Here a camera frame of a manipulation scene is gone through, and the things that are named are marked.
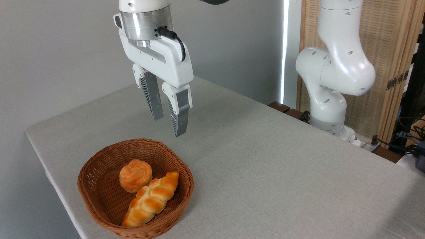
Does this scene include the brass screen hinge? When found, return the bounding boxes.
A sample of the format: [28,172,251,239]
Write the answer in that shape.
[386,70,409,91]

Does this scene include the white vertical light strip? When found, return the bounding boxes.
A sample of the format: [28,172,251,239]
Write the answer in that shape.
[280,0,290,104]

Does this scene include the black tangled cables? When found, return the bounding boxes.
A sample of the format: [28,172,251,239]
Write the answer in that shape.
[370,116,425,157]

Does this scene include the brown wicker basket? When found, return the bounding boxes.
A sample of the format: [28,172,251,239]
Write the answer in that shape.
[77,138,195,239]

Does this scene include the blue-grey box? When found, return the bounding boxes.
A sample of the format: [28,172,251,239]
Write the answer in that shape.
[415,141,425,172]

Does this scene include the long braided bread loaf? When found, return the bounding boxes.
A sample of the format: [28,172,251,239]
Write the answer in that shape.
[122,171,180,228]

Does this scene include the black vertical stand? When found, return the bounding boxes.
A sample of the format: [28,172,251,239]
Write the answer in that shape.
[393,23,425,148]

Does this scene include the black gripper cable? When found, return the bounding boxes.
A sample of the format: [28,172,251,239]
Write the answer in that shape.
[156,27,186,62]

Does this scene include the round orange bread roll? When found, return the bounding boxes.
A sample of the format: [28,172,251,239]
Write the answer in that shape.
[119,159,153,193]

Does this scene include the grey tablecloth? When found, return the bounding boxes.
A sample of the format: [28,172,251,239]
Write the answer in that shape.
[26,76,425,239]

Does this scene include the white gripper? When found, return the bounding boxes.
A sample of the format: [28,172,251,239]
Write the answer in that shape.
[113,13,194,138]

